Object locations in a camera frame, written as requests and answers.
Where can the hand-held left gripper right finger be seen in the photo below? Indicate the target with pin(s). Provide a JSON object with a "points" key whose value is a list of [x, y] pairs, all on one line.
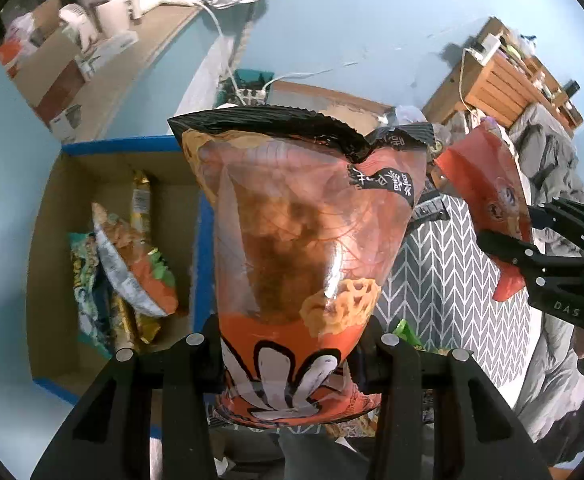
{"points": [[397, 365]]}

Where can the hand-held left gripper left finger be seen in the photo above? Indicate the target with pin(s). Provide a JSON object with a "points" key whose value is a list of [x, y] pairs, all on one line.
{"points": [[192, 360]]}

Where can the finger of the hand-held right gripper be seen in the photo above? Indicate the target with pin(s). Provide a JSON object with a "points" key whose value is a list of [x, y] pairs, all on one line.
{"points": [[522, 255], [567, 222]]}

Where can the red-orange snack packet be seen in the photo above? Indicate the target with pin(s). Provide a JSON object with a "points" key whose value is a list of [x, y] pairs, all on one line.
{"points": [[492, 190]]}

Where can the short yellow snack packet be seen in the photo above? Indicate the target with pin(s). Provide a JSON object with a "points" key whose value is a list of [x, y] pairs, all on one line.
{"points": [[132, 320]]}

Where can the silver and orange snack packet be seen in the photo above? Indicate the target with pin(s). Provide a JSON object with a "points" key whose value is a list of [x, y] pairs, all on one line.
{"points": [[132, 265]]}

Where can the teal snack packet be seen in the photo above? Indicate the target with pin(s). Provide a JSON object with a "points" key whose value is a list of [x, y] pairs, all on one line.
{"points": [[89, 290]]}

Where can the clear orange snack bag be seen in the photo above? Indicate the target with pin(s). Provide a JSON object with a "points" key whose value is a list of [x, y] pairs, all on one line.
{"points": [[297, 240]]}

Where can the long yellow snack packet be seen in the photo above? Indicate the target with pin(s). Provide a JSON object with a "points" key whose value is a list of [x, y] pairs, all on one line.
{"points": [[142, 202]]}

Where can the cardboard box with blue edge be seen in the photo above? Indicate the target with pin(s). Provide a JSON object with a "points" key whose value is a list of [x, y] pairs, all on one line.
{"points": [[57, 220]]}

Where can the green snack packet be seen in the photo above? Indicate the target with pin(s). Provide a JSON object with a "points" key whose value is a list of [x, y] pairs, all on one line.
{"points": [[409, 335]]}

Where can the glossy black snack packet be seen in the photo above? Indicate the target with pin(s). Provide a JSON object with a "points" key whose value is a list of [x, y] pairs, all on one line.
{"points": [[429, 405]]}

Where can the grey duvet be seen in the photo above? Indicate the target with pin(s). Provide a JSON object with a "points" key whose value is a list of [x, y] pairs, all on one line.
{"points": [[552, 160]]}

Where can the grey herringbone tablecloth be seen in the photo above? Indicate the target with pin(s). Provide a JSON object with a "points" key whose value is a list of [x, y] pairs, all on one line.
{"points": [[452, 280]]}

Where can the grey bed sheet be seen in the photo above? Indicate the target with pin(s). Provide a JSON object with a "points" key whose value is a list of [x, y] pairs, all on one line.
{"points": [[552, 370]]}

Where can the wooden headboard shelf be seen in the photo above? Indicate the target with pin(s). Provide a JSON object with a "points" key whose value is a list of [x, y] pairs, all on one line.
{"points": [[507, 80]]}

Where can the white power strip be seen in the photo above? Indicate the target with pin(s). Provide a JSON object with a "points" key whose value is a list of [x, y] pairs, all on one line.
{"points": [[489, 49]]}

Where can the teal plastic crate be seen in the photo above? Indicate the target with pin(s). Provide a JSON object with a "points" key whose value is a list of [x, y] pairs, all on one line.
{"points": [[249, 85]]}

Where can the long white box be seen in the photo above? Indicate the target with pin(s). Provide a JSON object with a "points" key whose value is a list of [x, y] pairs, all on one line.
{"points": [[104, 55]]}

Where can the orange lidded container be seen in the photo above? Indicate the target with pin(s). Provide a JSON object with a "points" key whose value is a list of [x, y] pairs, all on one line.
{"points": [[8, 52]]}

